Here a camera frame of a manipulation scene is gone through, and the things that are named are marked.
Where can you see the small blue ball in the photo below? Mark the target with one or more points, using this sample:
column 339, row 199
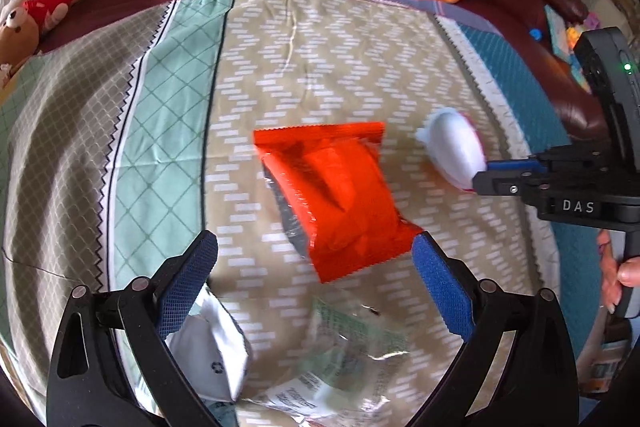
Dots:
column 535, row 34

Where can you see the person's right hand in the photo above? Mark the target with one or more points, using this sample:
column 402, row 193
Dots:
column 615, row 275

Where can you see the white blue wipes packet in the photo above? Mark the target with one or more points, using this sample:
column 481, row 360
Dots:
column 211, row 350

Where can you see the patterned blue beige tablecloth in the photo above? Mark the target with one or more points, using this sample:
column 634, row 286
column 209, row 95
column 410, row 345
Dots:
column 119, row 147

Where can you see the clear green printed wrapper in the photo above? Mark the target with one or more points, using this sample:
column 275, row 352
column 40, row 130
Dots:
column 351, row 357

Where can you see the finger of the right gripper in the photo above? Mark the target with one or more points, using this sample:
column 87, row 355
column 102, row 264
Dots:
column 526, row 164
column 513, row 183

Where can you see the orange snack wrapper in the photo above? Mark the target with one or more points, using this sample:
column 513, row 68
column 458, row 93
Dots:
column 330, row 176

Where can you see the brown monkey plush red shirt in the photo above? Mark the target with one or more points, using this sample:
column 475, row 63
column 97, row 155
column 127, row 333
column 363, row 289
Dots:
column 23, row 24

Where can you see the light blue children's book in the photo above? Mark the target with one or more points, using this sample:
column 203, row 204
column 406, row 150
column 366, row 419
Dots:
column 557, row 33

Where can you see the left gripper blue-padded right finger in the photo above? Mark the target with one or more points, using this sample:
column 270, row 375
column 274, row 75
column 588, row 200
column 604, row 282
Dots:
column 538, row 385

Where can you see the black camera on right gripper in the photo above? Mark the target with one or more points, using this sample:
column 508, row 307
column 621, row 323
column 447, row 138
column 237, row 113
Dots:
column 613, row 77

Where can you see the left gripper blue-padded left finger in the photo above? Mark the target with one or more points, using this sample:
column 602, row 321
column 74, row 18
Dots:
column 87, row 384

